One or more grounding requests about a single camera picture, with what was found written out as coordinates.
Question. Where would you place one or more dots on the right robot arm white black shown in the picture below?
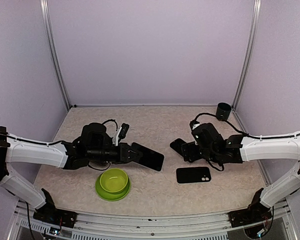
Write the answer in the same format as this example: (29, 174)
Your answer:
(209, 145)

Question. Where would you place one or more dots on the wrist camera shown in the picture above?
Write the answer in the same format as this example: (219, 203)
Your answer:
(194, 124)
(120, 134)

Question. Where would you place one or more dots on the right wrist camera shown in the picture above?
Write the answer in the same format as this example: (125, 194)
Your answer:
(194, 124)

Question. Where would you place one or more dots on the green bowl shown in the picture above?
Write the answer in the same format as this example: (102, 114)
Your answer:
(114, 180)

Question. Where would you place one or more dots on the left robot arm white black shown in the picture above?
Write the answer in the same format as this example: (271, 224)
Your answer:
(93, 145)

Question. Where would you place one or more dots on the right aluminium frame post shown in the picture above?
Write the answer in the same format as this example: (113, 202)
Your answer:
(248, 53)

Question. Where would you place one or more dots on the left aluminium frame post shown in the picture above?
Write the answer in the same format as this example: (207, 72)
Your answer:
(53, 52)

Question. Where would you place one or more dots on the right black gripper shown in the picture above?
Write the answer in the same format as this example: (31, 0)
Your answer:
(194, 155)

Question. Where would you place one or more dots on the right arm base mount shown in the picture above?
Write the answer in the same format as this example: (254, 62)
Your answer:
(255, 212)

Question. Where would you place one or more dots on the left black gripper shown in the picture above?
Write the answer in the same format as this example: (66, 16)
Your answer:
(124, 148)

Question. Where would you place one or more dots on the black cylinder cup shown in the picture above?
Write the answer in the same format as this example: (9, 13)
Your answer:
(223, 111)

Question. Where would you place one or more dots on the front aluminium rail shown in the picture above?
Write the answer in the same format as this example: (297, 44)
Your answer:
(98, 226)

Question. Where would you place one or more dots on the black phone case horizontal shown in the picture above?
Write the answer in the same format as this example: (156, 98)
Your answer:
(189, 175)

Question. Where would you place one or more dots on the silver edged black phone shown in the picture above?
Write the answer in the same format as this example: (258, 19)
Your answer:
(149, 158)

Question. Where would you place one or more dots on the aluminium frame post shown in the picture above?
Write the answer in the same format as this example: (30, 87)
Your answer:
(53, 52)
(248, 53)

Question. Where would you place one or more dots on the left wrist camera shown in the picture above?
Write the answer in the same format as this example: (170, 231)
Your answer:
(120, 134)

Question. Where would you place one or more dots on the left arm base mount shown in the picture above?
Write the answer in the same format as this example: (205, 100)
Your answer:
(48, 213)

